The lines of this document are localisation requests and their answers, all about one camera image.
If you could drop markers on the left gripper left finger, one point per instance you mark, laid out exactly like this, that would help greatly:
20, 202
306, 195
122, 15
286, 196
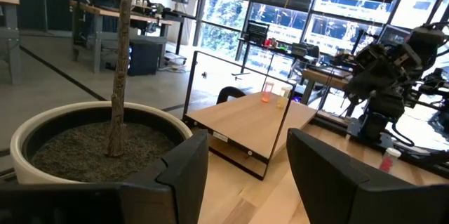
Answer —
168, 189

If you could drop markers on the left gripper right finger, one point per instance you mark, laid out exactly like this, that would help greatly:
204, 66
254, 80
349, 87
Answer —
333, 189

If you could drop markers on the blue bottle with red pills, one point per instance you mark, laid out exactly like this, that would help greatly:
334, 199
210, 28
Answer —
387, 162

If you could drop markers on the small yellow-green pill bottle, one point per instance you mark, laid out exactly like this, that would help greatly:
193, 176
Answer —
282, 101

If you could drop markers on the orange transparent cup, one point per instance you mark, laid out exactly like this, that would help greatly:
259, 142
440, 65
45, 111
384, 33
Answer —
267, 94

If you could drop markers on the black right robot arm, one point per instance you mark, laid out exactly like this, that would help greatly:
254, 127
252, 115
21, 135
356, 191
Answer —
382, 108

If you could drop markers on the small green tree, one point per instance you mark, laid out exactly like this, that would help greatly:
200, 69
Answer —
121, 76

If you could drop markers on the black box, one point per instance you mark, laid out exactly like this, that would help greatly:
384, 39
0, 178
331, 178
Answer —
145, 57

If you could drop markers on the wooden workbench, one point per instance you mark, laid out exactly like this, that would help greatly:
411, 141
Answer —
105, 11

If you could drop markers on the grey-legged wooden table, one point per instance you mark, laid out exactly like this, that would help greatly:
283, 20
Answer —
10, 34

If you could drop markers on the wooden shelf with black frame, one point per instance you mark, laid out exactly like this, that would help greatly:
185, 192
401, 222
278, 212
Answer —
245, 122

